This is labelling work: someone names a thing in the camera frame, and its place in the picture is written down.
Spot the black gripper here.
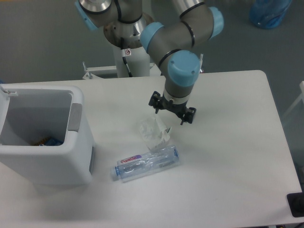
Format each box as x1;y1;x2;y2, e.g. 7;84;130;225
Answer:
148;91;197;125

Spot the clear plastic water bottle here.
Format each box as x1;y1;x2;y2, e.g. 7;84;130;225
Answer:
110;145;180;182

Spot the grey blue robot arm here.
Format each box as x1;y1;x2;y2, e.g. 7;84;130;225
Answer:
75;0;224;123

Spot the white plastic trash can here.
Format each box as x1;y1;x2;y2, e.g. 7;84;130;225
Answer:
0;84;95;185

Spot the metal levelling foot bolt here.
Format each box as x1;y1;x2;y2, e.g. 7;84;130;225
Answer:
199;53;204;73

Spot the white furniture edge right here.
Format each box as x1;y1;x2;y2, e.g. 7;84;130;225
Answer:
282;81;304;126

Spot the blue water jug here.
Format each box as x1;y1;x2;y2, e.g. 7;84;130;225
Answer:
249;0;292;29

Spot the black device at table corner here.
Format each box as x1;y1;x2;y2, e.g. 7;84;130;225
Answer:
287;192;304;218

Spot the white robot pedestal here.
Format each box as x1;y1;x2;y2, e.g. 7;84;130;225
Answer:
103;13;157;78

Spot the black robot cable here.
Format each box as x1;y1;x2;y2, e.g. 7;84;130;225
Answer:
120;37;133;78

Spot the white pedestal base frame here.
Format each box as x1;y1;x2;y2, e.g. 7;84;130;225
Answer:
82;61;162;80

